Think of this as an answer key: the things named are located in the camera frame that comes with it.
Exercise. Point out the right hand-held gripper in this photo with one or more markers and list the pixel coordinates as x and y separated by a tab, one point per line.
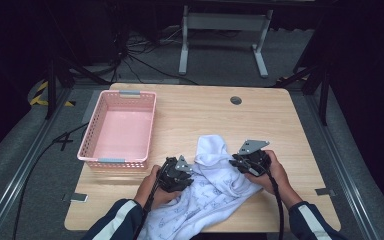
251	158

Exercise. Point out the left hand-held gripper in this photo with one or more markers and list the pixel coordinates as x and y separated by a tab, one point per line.
175	175

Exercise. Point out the white printed baby garment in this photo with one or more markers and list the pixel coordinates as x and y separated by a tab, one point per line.
210	186

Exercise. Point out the person's right hand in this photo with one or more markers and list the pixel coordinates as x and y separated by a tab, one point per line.
276	173

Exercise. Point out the person's left hand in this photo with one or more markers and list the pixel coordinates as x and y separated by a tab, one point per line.
146	190

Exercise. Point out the pink plastic basket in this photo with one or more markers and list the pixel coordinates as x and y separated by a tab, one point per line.
120	133

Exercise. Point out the black metal stand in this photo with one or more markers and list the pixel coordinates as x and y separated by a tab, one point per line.
323	96
51	93

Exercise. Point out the yellow black hazard tape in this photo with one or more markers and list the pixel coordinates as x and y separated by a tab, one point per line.
40	96

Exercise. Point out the grey metal table bracket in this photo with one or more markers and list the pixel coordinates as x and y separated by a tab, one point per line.
325	191
76	197

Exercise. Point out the grey metal floor rail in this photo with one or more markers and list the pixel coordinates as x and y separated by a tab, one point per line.
353	176
20	173

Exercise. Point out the white metal desk frame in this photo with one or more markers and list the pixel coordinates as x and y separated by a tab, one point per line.
225	21

